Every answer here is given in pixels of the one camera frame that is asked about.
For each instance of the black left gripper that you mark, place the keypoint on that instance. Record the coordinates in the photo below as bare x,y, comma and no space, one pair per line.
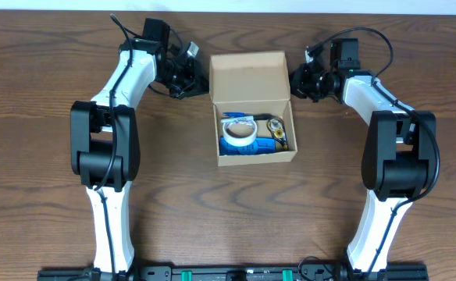
195,72

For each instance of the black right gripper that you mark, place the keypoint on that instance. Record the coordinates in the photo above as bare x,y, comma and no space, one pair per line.
297,81

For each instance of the yellow correction tape dispenser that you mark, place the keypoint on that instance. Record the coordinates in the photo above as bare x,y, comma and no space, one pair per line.
276,128

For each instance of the brown cardboard box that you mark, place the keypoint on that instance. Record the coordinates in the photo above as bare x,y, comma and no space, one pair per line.
252,83

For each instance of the white whiteboard marker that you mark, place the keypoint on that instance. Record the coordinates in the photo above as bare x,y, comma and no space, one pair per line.
240,119

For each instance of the blue plastic case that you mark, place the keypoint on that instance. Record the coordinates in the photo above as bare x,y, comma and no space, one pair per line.
246,146

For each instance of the white masking tape roll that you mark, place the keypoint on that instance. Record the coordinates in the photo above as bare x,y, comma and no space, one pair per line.
232,136

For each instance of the blue ballpoint pen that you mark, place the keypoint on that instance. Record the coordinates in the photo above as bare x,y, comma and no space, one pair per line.
235,114

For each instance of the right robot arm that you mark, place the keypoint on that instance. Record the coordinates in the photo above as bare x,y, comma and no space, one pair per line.
401,158

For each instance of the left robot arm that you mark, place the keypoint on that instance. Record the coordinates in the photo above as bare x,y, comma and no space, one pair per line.
104,141

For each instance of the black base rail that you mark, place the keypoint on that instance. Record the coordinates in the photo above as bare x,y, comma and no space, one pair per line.
308,269

